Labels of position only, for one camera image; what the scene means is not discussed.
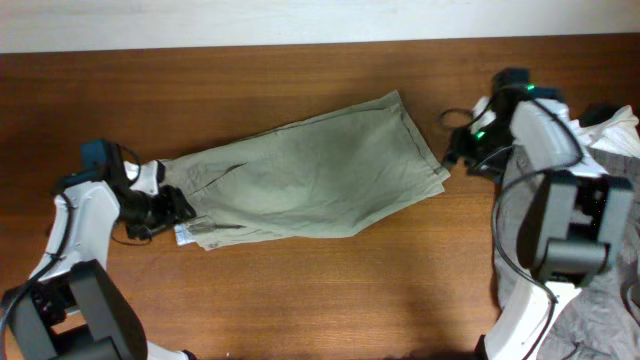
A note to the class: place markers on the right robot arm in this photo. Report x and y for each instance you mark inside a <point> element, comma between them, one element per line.
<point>575,223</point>

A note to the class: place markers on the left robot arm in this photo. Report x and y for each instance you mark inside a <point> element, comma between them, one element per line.
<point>69,307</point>

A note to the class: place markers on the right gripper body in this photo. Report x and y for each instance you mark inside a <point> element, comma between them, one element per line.
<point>488,153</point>

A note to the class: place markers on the grey shorts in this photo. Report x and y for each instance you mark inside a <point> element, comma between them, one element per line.
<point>602,322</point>

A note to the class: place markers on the khaki shorts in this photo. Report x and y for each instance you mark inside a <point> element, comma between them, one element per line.
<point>330,176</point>

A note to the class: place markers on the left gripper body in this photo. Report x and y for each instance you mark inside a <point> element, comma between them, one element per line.
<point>148,212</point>

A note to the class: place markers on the white garment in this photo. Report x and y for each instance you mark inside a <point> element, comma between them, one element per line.
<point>617,135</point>

